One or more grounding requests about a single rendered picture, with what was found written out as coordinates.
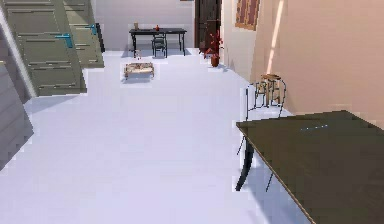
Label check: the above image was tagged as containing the red house plant in pot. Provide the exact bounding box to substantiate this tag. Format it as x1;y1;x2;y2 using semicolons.
203;30;225;68

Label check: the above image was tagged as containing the low wooden table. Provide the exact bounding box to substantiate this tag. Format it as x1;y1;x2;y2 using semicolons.
123;62;156;80

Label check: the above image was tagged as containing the dark green chair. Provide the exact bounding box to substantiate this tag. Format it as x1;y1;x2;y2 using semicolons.
151;33;168;59

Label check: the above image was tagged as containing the wooden stool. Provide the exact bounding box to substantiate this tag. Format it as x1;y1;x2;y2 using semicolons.
254;73;283;109

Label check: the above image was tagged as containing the black desk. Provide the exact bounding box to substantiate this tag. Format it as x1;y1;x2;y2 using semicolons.
128;27;188;58

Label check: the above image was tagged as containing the dark brown room door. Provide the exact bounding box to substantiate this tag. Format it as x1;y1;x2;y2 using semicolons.
194;0;223;49

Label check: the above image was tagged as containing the olive green chest of drawers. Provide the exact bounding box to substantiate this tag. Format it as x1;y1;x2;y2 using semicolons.
0;0;88;98
63;0;106;69

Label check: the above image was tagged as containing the dark brown table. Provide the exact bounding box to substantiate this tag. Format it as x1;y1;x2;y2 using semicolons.
235;110;384;224

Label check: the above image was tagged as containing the grey cupboard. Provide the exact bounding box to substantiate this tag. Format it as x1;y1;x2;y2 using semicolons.
0;61;35;172

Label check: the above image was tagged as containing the black wire chair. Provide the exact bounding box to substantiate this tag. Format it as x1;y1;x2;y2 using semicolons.
236;77;287;193

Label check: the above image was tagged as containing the framed red wall picture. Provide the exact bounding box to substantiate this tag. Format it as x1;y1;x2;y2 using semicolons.
234;0;261;32

